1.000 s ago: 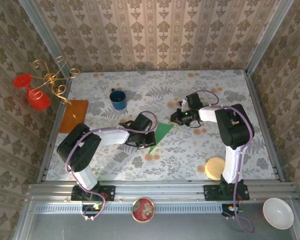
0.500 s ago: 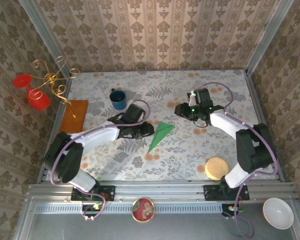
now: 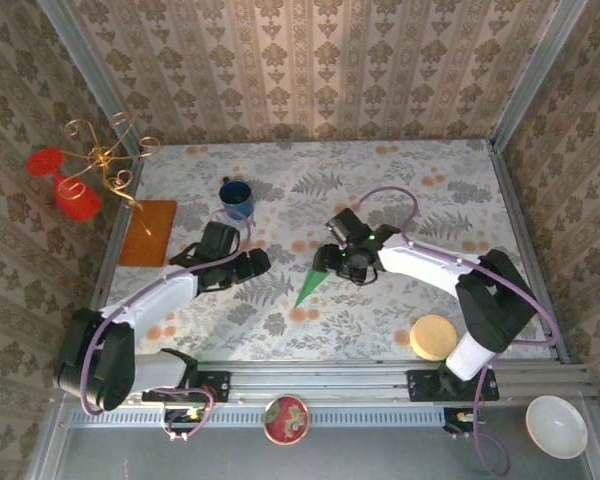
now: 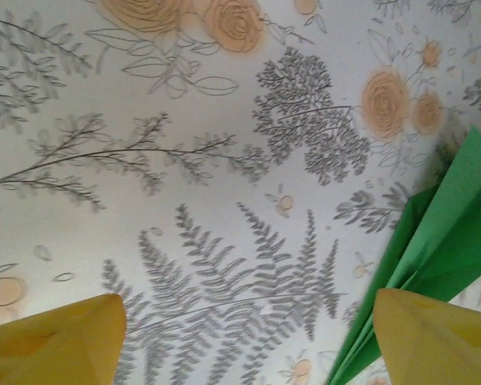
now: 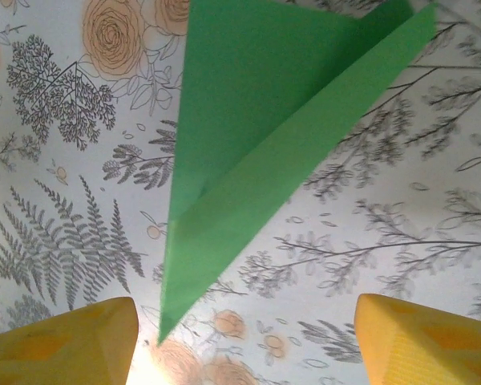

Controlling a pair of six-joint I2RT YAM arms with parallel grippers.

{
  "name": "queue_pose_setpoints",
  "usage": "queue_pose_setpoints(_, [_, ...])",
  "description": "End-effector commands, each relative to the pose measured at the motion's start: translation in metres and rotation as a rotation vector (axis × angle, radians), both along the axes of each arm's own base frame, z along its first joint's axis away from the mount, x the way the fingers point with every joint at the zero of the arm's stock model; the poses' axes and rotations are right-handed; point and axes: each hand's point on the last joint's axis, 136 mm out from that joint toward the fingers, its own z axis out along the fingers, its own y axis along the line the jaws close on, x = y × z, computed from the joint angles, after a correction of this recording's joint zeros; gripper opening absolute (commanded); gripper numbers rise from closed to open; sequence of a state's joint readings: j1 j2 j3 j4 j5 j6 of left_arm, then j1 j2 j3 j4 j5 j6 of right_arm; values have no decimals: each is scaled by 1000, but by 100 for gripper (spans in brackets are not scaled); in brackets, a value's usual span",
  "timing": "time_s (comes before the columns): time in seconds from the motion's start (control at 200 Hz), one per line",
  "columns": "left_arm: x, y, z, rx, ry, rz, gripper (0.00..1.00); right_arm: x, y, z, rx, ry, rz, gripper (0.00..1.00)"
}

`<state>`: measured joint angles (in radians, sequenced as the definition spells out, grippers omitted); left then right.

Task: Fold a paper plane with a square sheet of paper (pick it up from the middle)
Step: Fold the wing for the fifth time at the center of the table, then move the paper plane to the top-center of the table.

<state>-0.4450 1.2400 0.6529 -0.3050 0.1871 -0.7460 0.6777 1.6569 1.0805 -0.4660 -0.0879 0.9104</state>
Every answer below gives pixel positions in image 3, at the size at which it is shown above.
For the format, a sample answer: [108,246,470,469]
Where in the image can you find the green cloth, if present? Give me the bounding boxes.
[293,242,337,310]

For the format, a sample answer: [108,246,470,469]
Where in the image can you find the blue enamel mug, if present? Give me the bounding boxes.
[218,175,255,221]

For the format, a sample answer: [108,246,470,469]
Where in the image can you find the floral tablecloth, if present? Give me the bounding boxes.
[92,139,551,362]

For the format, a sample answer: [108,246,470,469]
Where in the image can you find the orange-brown flat board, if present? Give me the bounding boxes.
[118,199,178,268]

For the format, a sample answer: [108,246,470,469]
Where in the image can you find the round yellow sponge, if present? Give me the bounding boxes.
[409,313,458,361]

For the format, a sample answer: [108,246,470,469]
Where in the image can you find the small circuit board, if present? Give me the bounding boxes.
[443,407,487,434]
[162,407,205,434]

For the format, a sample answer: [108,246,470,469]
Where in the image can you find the red patterned small bowl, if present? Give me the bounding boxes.
[263,394,311,446]

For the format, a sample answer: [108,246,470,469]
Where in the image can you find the red plastic goblet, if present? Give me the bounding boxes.
[26,146,102,222]

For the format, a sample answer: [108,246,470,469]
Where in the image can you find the grey metal shelf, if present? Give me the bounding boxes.
[29,394,600,480]

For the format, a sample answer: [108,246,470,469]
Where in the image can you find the white ceramic bowl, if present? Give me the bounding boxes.
[524,395,589,460]

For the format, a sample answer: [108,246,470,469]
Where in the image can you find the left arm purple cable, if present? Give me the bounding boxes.
[79,208,254,441]

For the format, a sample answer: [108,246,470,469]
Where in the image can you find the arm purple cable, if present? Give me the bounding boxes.
[79,208,254,441]
[357,186,562,476]

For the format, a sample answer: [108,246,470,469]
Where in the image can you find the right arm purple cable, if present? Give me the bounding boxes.
[357,186,562,476]

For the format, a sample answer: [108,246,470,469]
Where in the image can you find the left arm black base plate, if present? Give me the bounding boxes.
[141,370,231,404]

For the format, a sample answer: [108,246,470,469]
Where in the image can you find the aluminium table side rail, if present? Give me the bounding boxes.
[488,142,572,365]
[73,149,147,367]

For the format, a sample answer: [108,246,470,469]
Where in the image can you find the aluminium mounting rail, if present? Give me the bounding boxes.
[54,359,594,402]

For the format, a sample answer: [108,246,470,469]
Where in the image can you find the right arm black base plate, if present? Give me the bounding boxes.
[406,368,500,403]

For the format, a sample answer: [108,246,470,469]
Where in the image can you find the slotted grey cable duct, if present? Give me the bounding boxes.
[67,404,454,429]

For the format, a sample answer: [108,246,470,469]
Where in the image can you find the gold wire curl stand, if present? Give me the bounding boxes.
[63,110,161,236]

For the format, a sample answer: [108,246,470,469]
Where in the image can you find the aluminium frame post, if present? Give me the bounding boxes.
[488,0,589,151]
[34,0,147,162]

